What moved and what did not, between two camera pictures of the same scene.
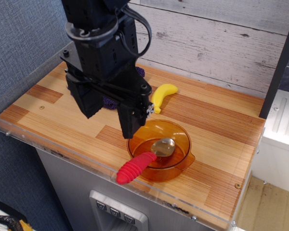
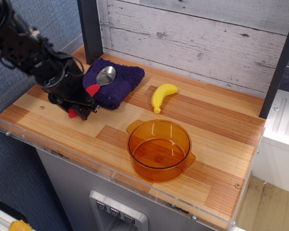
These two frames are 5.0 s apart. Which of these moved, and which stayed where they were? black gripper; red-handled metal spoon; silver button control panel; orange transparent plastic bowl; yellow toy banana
Moved: black gripper; red-handled metal spoon
Stayed: yellow toy banana; silver button control panel; orange transparent plastic bowl
